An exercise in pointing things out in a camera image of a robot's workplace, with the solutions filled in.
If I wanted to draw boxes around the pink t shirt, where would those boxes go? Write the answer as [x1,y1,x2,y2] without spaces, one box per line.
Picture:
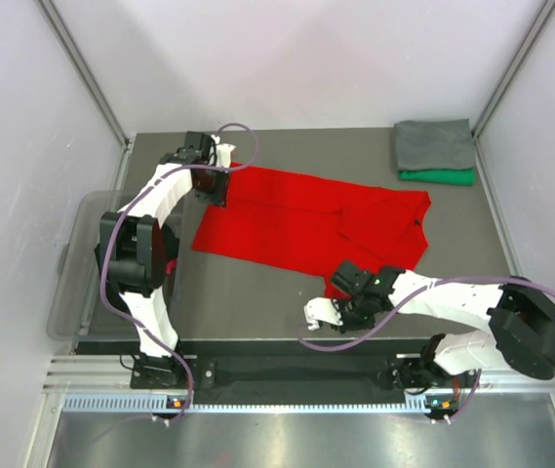
[166,258,178,275]

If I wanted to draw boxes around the grey slotted cable duct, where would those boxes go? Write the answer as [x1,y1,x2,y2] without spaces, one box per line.
[61,392,458,414]

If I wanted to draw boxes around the left aluminium frame post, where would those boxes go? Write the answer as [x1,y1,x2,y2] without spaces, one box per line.
[34,0,130,148]

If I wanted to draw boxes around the black t shirt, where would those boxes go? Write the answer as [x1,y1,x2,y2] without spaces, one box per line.
[94,243,106,275]

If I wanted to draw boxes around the aluminium frame post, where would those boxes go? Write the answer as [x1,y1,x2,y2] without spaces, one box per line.
[471,0,555,140]
[34,0,130,148]

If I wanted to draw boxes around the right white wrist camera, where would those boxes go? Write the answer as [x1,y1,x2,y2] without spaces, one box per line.
[303,297,343,332]

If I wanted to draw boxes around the folded grey t shirt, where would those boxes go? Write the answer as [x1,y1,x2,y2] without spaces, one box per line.
[392,119,476,172]

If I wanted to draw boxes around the clear plastic bin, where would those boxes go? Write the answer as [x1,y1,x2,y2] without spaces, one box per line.
[47,190,138,342]

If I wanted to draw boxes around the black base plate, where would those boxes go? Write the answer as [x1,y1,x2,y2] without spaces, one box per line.
[130,354,451,391]

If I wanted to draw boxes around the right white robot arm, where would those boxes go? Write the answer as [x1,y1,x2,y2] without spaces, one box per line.
[330,260,555,389]

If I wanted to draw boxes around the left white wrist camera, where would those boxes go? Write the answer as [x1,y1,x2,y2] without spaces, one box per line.
[211,134,236,168]

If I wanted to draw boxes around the folded green t shirt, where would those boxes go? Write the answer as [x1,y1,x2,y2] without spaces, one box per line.
[398,169,476,186]

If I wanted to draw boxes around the red t shirt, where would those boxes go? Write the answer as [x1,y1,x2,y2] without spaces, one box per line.
[192,167,431,297]

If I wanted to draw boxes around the right aluminium frame post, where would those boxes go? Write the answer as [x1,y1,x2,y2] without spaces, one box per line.
[471,0,555,140]

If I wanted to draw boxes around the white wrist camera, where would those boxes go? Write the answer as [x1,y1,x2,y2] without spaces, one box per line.
[211,134,236,168]
[303,297,343,332]

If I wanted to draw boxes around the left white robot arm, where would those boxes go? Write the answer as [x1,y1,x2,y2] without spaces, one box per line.
[96,132,235,389]

